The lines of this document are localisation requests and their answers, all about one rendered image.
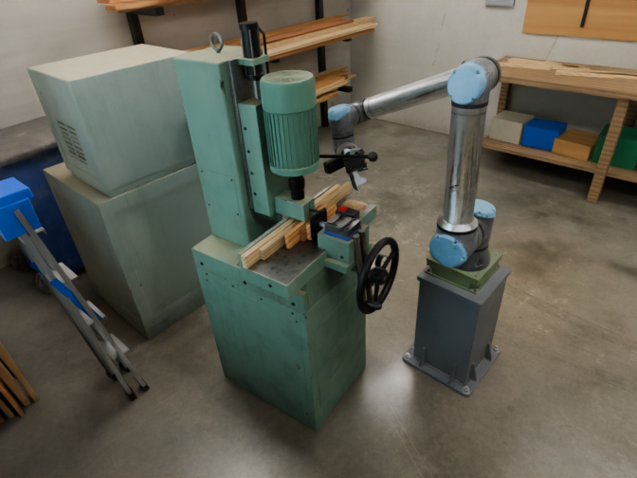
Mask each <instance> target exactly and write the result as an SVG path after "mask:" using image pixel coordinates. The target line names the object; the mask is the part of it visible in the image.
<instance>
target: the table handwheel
mask: <svg viewBox="0 0 637 478"><path fill-rule="evenodd" d="M386 245H390V246H391V253H390V255H389V256H388V258H387V260H386V261H385V263H384V264H383V266H382V267H374V268H372V265H373V262H374V260H375V258H376V256H377V255H378V253H379V252H380V251H381V249H382V248H383V247H385V246H386ZM390 261H391V268H390V272H389V275H388V271H387V270H386V268H387V266H388V264H389V262H390ZM398 263H399V247H398V244H397V242H396V241H395V240H394V239H393V238H392V237H384V238H382V239H381V240H379V241H378V242H377V243H376V244H375V245H374V246H373V248H372V249H371V251H370V252H369V254H368V256H367V258H366V260H365V262H364V264H363V265H362V268H361V271H360V274H359V278H358V282H357V288H356V303H357V307H358V309H359V310H360V311H361V312H362V313H363V314H372V313H373V312H374V311H376V309H373V308H371V307H370V306H366V304H365V298H364V296H365V286H366V283H367V279H368V277H369V278H370V281H371V282H372V283H375V287H374V295H373V301H374V302H377V303H381V304H382V303H383V302H384V301H385V300H386V298H387V296H388V294H389V293H390V290H391V287H392V284H393V282H394V279H395V276H396V272H397V269H398ZM383 284H385V285H384V287H383V289H382V291H381V293H380V294H379V296H378V292H379V287H380V286H381V285H383Z"/></svg>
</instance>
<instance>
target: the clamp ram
mask: <svg viewBox="0 0 637 478"><path fill-rule="evenodd" d="M322 210H323V214H322V215H320V214H318V213H316V214H315V215H313V216H312V217H311V218H310V228H311V239H313V240H315V239H316V238H318V232H319V231H321V230H322V229H323V228H324V224H325V223H327V209H326V208H322Z"/></svg>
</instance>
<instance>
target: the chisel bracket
mask: <svg viewBox="0 0 637 478"><path fill-rule="evenodd" d="M274 199H275V207H276V213H279V214H282V215H285V216H288V217H291V218H295V219H298V220H300V221H303V222H305V221H306V220H308V219H309V218H310V217H311V216H313V215H314V214H315V213H314V212H312V211H309V209H313V210H314V209H315V199H314V197H311V196H307V195H305V197H304V198H303V199H302V200H293V199H291V193H290V191H288V190H284V191H282V192H281V193H279V194H278V195H276V196H275V197H274Z"/></svg>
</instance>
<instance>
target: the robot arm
mask: <svg viewBox="0 0 637 478"><path fill-rule="evenodd" d="M500 78H501V66H500V64H499V62H498V61H497V60H496V59H495V58H493V57H491V56H486V55H483V56H478V57H474V58H471V59H468V60H465V61H462V62H461V63H460V65H459V66H458V67H457V68H454V69H451V70H449V71H447V72H444V73H441V74H438V75H435V76H432V77H429V78H426V79H423V80H421V81H418V82H415V83H410V84H407V85H404V86H401V87H398V88H395V89H393V90H390V91H387V92H384V93H381V94H378V95H375V96H372V97H368V98H365V99H359V100H357V101H355V102H353V103H350V104H339V105H336V106H333V107H331V108H330V109H329V110H328V120H329V122H330V127H331V132H332V138H333V143H334V151H335V154H336V155H364V154H363V153H365V152H364V150H363V149H360V148H357V147H356V145H355V136H354V130H353V127H354V126H356V125H358V124H359V123H361V122H363V121H366V120H372V119H374V118H376V117H380V116H383V115H387V114H389V113H393V112H396V111H400V110H403V109H407V108H410V107H412V106H416V105H419V104H423V103H426V102H430V101H436V100H439V99H441V98H445V97H448V96H450V98H451V118H450V130H449V142H448V153H447V165H446V187H445V199H444V210H443V214H441V215H440V216H439V217H438V219H437V228H436V234H435V235H434V236H433V237H432V238H431V240H430V242H429V245H428V246H429V248H428V249H429V252H430V254H431V256H432V257H433V258H434V260H435V261H437V262H439V264H441V265H443V266H445V267H455V268H458V269H459V270H463V271H480V270H483V269H485V268H487V267H488V266H489V264H490V252H489V248H488V245H489V241H490V236H491V232H492V228H493V224H494V219H495V216H496V215H495V213H496V209H495V207H494V206H493V205H492V204H490V203H489V202H486V201H484V200H480V199H476V193H477V186H478V178H479V170H480V163H481V155H482V141H483V132H484V125H485V117H486V109H487V106H488V102H489V94H490V90H492V89H493V88H494V87H495V86H496V85H497V84H498V82H499V81H500ZM323 166H324V171H325V173H326V174H331V173H333V172H335V171H337V170H339V169H341V168H343V167H345V170H346V173H347V174H348V177H349V179H350V182H351V185H352V187H353V189H354V190H355V191H358V189H357V186H359V185H361V184H363V183H365V182H366V181H367V179H366V178H365V177H360V176H359V174H358V173H353V172H354V171H359V172H361V171H365V170H368V168H367V163H366V161H365V158H332V159H330V160H328V161H325V162H324V163H323ZM364 168H366V169H364ZM354 176H355V178H354Z"/></svg>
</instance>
